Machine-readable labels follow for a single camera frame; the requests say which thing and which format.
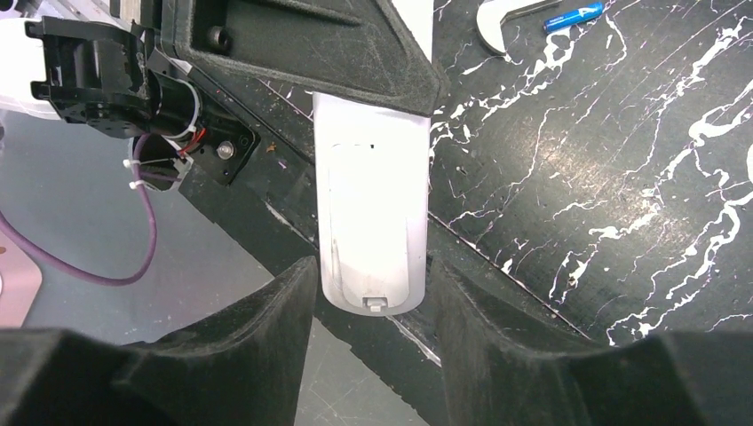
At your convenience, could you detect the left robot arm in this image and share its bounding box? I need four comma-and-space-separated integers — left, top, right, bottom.
1, 1, 446, 142

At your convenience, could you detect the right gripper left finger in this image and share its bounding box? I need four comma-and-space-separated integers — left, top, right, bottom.
1, 256, 319, 425

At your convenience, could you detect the blue AAA battery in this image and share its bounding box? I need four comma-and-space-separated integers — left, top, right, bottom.
543, 2, 604, 34

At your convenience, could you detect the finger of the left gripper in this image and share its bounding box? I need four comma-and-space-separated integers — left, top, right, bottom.
161, 1, 448, 117

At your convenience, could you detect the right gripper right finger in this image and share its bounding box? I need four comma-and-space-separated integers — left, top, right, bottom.
430, 260, 752, 425

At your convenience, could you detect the white remote control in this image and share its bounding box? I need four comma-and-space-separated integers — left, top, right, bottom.
313, 92, 431, 317

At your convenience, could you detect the red adjustable wrench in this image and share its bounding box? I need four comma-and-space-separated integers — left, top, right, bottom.
475, 0, 561, 55

